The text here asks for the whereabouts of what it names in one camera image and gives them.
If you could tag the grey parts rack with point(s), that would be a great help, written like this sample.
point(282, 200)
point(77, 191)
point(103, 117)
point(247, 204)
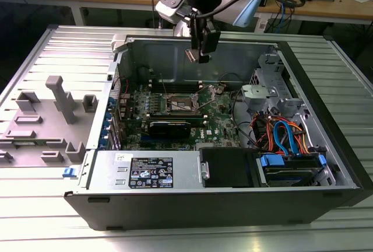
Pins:
point(43, 129)

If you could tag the silver metal drive cage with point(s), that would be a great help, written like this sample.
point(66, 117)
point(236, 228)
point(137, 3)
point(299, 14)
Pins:
point(291, 106)

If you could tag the hard disk in blue carrier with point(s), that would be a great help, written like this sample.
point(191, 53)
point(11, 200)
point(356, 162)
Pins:
point(291, 173)

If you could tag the black open PC case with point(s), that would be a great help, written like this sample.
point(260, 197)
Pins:
point(189, 211)

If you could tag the RAM stick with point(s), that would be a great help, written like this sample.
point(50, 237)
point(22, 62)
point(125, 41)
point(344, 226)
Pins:
point(198, 121)

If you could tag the CPU socket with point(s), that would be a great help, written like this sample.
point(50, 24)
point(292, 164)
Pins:
point(180, 101)

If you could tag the silver CPU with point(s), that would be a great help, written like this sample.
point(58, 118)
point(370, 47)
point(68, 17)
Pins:
point(192, 54)

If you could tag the round coin battery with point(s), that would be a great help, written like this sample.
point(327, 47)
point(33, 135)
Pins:
point(220, 90)

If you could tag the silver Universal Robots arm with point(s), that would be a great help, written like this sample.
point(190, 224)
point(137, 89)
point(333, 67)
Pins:
point(247, 7)

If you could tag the silver power supply unit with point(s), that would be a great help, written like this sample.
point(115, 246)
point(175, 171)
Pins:
point(110, 170)

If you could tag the green motherboard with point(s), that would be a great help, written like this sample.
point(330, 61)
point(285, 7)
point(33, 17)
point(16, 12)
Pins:
point(215, 118)

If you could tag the black RAM slot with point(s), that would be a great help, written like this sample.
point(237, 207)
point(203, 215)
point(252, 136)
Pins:
point(177, 84)
point(177, 81)
point(177, 87)
point(177, 90)

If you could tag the thin metal locking lever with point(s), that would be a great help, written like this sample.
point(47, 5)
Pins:
point(178, 106)
point(163, 84)

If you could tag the black graphics card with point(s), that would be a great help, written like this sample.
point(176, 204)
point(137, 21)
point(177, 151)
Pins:
point(169, 129)

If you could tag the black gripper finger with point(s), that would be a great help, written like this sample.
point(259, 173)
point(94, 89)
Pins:
point(211, 42)
point(196, 33)

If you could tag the small blue latch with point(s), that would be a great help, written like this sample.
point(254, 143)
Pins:
point(68, 172)

